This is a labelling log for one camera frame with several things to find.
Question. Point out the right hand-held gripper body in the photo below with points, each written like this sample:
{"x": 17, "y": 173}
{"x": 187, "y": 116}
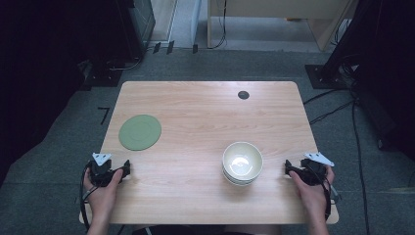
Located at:
{"x": 313, "y": 171}

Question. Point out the dark glass-front cabinet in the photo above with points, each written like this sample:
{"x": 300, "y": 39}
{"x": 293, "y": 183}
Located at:
{"x": 142, "y": 23}

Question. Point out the dark round table grommet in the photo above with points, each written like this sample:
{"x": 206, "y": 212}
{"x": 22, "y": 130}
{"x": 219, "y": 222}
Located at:
{"x": 243, "y": 95}

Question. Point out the light wooden desk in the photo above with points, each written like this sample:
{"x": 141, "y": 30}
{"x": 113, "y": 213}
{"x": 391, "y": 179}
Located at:
{"x": 270, "y": 13}

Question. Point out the green round plate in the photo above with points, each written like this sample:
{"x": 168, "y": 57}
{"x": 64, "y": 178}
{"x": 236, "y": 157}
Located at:
{"x": 139, "y": 132}

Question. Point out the cream white bowl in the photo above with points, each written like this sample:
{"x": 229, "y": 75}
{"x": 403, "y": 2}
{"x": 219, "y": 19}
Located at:
{"x": 242, "y": 160}
{"x": 242, "y": 182}
{"x": 242, "y": 185}

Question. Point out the person's left hand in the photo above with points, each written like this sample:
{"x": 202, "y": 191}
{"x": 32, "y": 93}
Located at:
{"x": 101, "y": 196}

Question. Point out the person's right hand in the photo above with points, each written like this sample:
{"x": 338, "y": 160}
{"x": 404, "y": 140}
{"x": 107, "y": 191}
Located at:
{"x": 311, "y": 197}

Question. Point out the dark curtain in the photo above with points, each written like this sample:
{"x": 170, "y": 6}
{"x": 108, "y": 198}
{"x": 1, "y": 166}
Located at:
{"x": 39, "y": 65}

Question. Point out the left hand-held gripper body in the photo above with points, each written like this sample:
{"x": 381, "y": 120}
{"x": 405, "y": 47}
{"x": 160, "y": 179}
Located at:
{"x": 99, "y": 169}

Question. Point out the black stand base plate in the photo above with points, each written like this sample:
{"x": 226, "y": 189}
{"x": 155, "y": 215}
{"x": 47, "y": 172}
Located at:
{"x": 103, "y": 75}
{"x": 321, "y": 76}

